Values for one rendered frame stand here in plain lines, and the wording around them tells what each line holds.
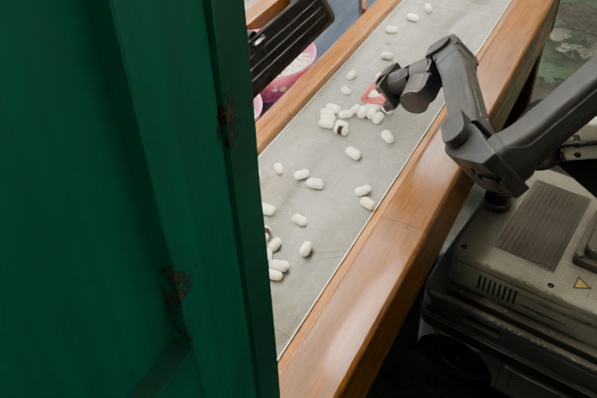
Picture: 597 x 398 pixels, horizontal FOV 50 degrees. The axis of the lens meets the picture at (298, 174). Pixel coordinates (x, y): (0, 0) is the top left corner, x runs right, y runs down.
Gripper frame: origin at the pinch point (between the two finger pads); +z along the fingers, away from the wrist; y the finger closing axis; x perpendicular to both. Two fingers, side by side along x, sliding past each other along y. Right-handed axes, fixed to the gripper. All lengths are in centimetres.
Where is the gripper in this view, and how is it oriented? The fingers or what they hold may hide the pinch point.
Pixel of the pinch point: (364, 99)
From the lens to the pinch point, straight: 145.9
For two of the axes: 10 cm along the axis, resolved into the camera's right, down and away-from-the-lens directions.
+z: -6.7, 2.4, 7.1
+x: 5.7, 7.7, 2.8
